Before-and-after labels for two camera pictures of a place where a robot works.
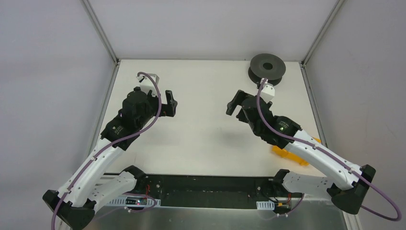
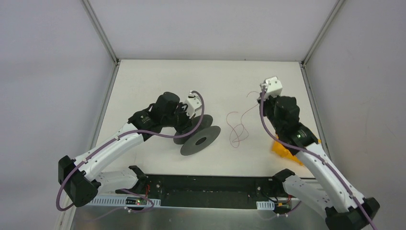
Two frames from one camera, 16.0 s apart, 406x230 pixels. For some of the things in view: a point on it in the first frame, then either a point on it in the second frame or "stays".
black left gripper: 164,106 → 183,119
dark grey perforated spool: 267,65 → 199,139
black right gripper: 238,107 → 266,103
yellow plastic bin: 284,153 stays
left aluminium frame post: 101,30 stays
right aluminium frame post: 336,8 stays
